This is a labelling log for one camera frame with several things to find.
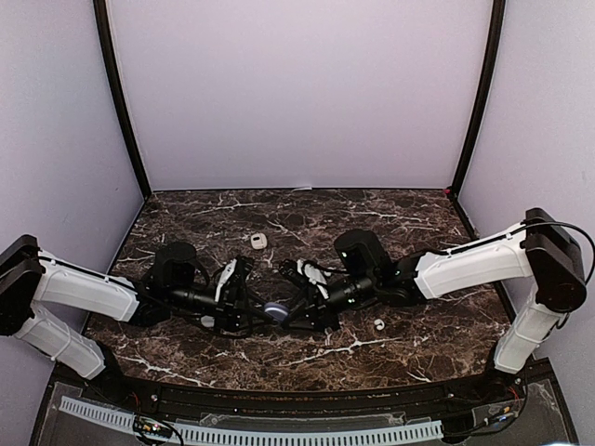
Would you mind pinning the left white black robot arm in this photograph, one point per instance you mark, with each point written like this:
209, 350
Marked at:
176, 284

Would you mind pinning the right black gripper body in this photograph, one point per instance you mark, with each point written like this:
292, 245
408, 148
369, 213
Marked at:
323, 313

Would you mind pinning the purple blue charging case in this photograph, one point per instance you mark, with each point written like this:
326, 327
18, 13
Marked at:
277, 311

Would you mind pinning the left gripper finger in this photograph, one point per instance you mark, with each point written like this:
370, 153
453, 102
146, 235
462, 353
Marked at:
242, 325
252, 300

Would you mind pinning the left black frame post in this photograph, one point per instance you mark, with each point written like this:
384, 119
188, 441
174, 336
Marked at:
118, 96

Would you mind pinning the black frame post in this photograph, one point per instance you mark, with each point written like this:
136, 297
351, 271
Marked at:
481, 98
118, 96

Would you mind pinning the beige earbud charging case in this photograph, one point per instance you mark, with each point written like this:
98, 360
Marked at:
259, 241

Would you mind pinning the white charging case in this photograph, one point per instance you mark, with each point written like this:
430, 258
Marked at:
207, 321

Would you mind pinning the black front table rail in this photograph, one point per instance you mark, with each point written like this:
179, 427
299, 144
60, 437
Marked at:
450, 396

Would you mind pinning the right black frame post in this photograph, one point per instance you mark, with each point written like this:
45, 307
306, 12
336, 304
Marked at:
481, 98

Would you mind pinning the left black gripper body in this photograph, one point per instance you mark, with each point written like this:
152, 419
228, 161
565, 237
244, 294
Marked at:
225, 306

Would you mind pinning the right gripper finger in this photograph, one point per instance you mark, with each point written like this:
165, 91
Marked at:
303, 324
300, 301

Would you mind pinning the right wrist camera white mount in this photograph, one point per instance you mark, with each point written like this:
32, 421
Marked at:
315, 276

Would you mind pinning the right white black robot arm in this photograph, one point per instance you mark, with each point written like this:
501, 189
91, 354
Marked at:
538, 247

